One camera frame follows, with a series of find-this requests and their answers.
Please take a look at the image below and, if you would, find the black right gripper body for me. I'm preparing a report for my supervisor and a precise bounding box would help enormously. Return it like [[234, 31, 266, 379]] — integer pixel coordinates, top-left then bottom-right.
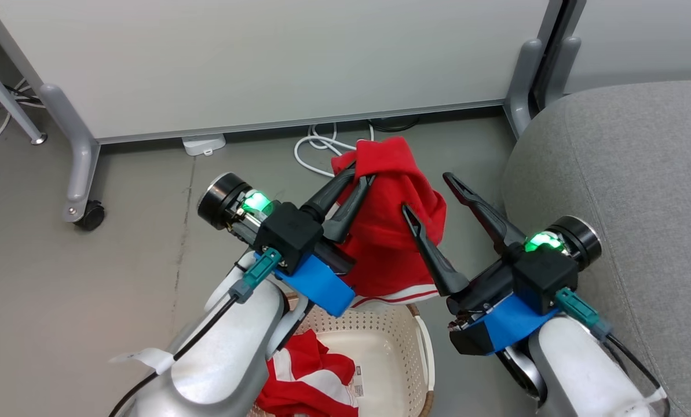
[[447, 215, 602, 355]]

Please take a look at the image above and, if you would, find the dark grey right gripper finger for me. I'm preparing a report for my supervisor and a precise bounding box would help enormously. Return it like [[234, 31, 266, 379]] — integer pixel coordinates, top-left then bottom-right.
[[402, 204, 471, 297], [443, 172, 526, 259]]

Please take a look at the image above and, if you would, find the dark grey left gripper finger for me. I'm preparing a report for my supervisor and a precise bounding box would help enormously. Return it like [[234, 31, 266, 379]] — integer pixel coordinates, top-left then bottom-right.
[[301, 162, 359, 221], [322, 175, 375, 242]]

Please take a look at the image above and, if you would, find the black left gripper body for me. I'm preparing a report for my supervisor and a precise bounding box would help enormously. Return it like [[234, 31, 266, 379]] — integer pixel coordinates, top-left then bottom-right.
[[198, 172, 356, 276]]

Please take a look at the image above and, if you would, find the red garment with double stripes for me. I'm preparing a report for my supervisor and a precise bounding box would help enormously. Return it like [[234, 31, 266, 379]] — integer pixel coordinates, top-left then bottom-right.
[[329, 136, 447, 308]]

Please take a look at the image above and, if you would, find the red garment with white panels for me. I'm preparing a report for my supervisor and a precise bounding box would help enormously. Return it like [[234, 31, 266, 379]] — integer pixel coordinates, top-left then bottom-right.
[[255, 329, 360, 417]]

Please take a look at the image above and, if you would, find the cream perforated laundry basket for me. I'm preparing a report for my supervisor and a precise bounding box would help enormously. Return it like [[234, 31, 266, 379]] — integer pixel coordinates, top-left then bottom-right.
[[247, 292, 436, 417]]

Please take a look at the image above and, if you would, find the white power adapter box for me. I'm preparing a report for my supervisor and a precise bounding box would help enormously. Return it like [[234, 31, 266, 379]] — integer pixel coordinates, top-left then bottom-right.
[[182, 134, 226, 156]]

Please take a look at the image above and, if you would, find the grey fabric sofa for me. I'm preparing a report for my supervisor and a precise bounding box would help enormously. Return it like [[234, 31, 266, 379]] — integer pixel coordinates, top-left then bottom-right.
[[502, 80, 691, 417]]

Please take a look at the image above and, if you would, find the grey partition foot with caster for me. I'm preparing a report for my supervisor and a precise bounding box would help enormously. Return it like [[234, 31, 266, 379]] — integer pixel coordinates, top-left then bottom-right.
[[39, 84, 106, 231]]

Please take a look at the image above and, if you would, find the large white partition panel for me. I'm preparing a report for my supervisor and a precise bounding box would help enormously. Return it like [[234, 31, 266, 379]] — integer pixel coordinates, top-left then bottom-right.
[[0, 0, 555, 145]]

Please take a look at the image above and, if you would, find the narrow white partition panel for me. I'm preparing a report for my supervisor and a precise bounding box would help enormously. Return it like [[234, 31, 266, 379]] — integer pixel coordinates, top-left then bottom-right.
[[554, 0, 691, 96]]

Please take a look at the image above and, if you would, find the grey metal table leg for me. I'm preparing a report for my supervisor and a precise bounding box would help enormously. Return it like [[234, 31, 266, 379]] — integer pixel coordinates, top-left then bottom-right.
[[0, 49, 48, 145]]

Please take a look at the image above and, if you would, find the white coiled cable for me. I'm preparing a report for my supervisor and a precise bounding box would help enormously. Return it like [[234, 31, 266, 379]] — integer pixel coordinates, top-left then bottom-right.
[[294, 122, 376, 178]]

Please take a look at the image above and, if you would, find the black left cable, teal plug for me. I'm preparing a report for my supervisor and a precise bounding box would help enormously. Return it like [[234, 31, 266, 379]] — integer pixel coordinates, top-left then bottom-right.
[[109, 248, 282, 417]]

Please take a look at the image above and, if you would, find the black cable, teal plug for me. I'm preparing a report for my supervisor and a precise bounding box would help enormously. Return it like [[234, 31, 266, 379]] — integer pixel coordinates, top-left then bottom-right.
[[109, 248, 282, 417], [555, 288, 670, 406]]

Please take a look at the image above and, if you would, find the black looped cable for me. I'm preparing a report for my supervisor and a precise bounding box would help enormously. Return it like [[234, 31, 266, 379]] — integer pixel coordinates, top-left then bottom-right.
[[368, 116, 421, 133]]

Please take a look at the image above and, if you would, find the black right cable, teal plug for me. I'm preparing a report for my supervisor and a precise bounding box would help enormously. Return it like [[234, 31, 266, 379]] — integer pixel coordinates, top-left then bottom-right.
[[555, 288, 670, 406]]

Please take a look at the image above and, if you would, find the black floor cable bundle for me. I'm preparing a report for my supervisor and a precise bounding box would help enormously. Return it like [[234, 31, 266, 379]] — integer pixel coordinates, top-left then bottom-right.
[[0, 86, 46, 109]]

